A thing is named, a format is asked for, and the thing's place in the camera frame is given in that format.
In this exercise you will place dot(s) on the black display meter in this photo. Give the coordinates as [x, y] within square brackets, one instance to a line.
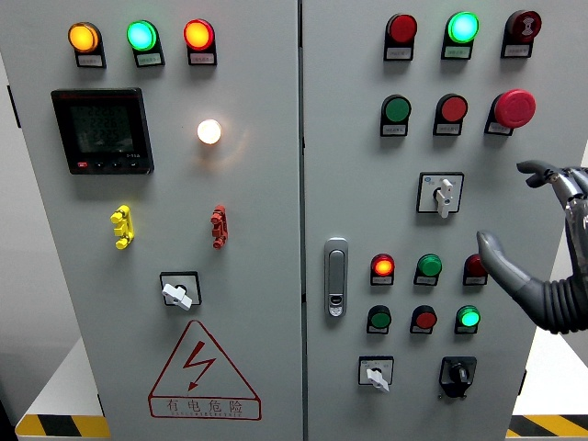
[103, 131]

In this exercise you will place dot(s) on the large green lit lamp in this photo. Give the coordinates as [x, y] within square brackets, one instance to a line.
[463, 27]

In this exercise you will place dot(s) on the small green lit button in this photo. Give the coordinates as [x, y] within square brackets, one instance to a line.
[467, 317]

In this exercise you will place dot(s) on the small green round lamp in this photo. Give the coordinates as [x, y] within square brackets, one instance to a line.
[429, 265]

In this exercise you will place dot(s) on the yellow round lamp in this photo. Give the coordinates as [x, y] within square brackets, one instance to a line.
[83, 37]

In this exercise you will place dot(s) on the silver door lock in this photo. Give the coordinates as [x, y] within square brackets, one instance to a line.
[335, 275]

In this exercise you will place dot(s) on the black yellow striped tape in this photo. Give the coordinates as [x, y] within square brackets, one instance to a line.
[551, 426]
[59, 426]

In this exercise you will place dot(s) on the large green push button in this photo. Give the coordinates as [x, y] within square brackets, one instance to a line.
[397, 109]

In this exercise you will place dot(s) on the small label plate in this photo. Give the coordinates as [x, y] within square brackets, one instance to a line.
[150, 59]
[394, 130]
[381, 279]
[421, 329]
[398, 54]
[202, 59]
[378, 329]
[425, 280]
[466, 329]
[90, 60]
[516, 51]
[474, 280]
[448, 129]
[456, 53]
[499, 128]

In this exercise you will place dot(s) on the large red round lamp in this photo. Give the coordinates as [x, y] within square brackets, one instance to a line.
[402, 28]

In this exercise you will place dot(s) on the red round lamp lit orange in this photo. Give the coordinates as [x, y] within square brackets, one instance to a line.
[198, 34]

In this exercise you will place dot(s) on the small red push button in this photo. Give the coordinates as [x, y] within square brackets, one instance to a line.
[425, 320]

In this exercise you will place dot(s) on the small green push button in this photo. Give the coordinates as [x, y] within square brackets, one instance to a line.
[380, 319]

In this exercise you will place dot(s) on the large red stop button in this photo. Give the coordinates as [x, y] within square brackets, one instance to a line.
[514, 108]

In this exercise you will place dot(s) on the red warning triangle sticker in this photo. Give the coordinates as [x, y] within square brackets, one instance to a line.
[198, 358]

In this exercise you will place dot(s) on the pale grey door with lock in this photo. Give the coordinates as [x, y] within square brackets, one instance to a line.
[349, 184]

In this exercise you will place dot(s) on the pale grey door with display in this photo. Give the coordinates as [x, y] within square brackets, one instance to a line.
[184, 193]

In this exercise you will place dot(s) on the white round lamp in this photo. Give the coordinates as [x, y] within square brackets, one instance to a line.
[209, 132]

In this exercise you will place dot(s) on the large red push button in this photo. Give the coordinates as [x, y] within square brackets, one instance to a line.
[453, 108]

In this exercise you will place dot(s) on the small red lit lamp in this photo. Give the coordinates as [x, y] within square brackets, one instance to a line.
[382, 266]

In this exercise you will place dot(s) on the black door hinge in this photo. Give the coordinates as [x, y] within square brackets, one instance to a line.
[100, 404]
[14, 106]
[522, 382]

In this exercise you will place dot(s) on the dark red buzzer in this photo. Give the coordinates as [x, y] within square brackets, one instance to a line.
[524, 24]

